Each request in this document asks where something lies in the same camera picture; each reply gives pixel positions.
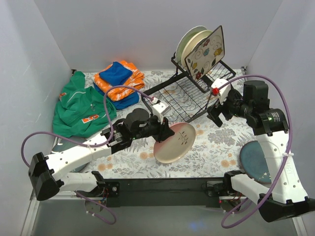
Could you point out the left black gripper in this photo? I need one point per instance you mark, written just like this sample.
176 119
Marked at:
163 130

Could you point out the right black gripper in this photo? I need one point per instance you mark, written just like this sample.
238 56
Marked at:
219 111

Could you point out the pink and cream round plate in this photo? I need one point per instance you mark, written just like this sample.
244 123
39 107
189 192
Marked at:
176 146

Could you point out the square floral plate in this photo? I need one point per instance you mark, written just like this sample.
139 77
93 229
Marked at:
206 54

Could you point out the cream and green round plate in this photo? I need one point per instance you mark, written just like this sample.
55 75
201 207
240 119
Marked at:
197 38

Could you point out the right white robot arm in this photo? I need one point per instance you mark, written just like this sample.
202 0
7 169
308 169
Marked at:
286 197

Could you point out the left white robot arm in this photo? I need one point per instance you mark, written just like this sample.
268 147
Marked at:
53 173

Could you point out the floral patterned table mat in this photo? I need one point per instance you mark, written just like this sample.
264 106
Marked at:
215 151

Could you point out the blue cloth bottom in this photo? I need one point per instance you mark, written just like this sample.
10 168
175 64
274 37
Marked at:
128 99

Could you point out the right blue glazed plate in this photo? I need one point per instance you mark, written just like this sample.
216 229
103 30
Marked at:
253 162

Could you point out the blue glazed plate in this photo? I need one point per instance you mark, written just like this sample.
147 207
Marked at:
253 162
63 145

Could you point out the blue folded towel top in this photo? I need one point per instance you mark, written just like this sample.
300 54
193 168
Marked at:
116 74

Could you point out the green jacket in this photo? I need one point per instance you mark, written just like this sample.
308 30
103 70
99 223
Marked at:
80 110

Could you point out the left blue glazed plate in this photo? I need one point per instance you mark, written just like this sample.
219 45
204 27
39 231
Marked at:
63 145

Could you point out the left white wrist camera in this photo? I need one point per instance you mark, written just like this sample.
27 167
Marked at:
159 109

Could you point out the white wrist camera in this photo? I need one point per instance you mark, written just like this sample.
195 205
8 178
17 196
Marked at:
220 89
159 109

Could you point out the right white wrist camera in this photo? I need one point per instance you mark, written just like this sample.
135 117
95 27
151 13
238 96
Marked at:
220 89

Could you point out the black wire dish rack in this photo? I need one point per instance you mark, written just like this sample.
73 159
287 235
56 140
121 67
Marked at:
189 99

